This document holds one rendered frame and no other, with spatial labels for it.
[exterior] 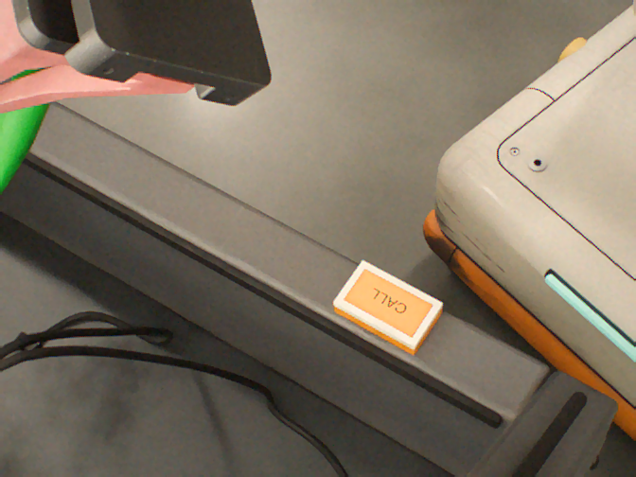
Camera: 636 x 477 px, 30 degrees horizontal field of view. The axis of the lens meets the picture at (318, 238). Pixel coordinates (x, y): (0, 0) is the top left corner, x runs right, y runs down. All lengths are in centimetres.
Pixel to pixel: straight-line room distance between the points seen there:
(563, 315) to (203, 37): 120
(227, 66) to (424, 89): 159
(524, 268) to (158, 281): 80
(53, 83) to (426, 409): 35
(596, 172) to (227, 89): 120
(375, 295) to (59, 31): 34
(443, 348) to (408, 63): 134
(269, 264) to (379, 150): 120
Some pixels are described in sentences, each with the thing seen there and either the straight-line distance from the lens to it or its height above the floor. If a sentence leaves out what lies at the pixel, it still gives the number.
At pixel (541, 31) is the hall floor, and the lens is 201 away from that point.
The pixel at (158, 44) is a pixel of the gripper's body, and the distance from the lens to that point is 31.
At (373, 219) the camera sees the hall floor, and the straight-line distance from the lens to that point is 178.
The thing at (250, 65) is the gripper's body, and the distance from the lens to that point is 34.
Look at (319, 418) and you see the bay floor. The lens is 74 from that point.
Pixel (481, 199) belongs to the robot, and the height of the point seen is 26.
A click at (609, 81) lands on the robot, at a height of 28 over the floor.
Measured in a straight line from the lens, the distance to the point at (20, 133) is 41.
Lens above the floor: 152
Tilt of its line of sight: 60 degrees down
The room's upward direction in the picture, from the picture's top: 5 degrees counter-clockwise
